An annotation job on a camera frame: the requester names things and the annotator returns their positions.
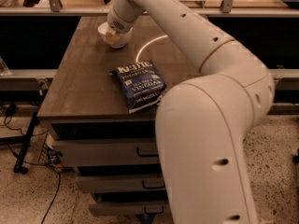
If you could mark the white ceramic bowl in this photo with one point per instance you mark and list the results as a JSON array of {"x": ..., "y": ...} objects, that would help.
[{"x": 113, "y": 38}]

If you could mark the top grey drawer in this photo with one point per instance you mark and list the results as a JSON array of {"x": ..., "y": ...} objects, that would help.
[{"x": 106, "y": 152}]

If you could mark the bottom grey drawer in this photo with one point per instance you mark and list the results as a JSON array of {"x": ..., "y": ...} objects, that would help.
[{"x": 122, "y": 209}]

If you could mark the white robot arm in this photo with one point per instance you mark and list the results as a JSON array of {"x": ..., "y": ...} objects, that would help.
[{"x": 201, "y": 122}]

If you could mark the wire basket with items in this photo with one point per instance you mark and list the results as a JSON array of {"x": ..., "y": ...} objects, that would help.
[{"x": 51, "y": 158}]

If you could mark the middle grey drawer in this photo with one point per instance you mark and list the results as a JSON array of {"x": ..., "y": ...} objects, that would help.
[{"x": 119, "y": 183}]

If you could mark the black stand leg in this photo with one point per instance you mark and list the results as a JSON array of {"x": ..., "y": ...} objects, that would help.
[{"x": 18, "y": 168}]

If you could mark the blue kettle chips bag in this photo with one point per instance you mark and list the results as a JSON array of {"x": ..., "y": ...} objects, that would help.
[{"x": 141, "y": 84}]

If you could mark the grey drawer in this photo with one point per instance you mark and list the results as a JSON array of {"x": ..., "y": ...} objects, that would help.
[
  {"x": 119, "y": 183},
  {"x": 122, "y": 209},
  {"x": 106, "y": 152}
]

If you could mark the grey drawer cabinet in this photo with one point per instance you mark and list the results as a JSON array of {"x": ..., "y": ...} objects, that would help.
[{"x": 85, "y": 101}]

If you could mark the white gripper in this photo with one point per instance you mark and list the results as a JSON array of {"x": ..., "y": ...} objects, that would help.
[{"x": 121, "y": 26}]

